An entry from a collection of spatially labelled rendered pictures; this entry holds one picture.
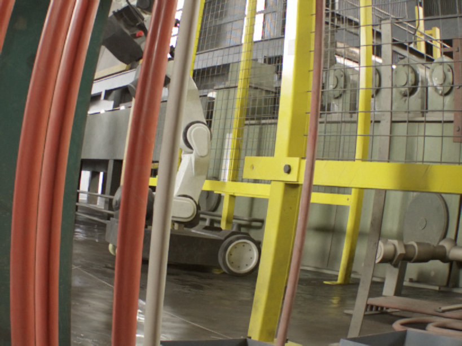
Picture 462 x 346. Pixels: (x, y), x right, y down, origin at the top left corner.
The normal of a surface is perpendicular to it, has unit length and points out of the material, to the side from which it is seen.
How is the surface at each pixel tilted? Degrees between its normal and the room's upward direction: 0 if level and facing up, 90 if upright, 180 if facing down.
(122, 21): 74
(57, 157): 90
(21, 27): 90
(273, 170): 90
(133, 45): 141
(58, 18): 90
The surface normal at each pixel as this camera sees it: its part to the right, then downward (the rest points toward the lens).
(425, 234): -0.84, -0.10
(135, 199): 0.15, -0.03
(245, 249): 0.36, 0.00
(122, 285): -0.24, -0.07
